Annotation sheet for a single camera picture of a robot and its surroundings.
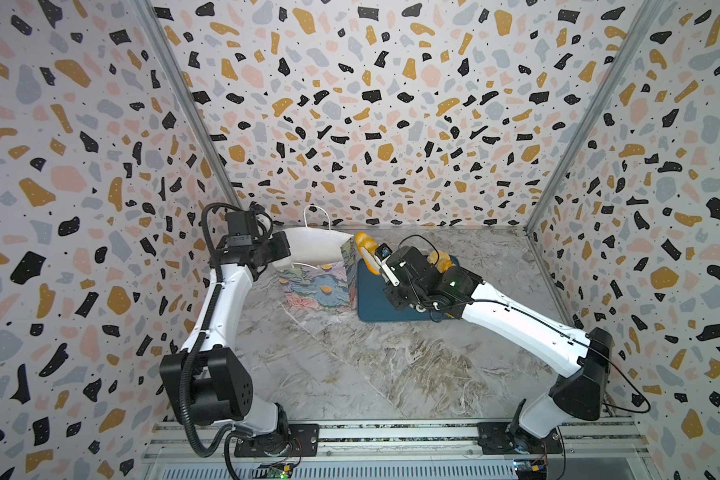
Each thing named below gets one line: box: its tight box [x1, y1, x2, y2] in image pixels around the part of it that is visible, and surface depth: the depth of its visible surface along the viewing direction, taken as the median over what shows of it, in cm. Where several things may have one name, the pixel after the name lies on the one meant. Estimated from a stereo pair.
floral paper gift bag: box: [272, 205, 358, 313], surface depth 89 cm
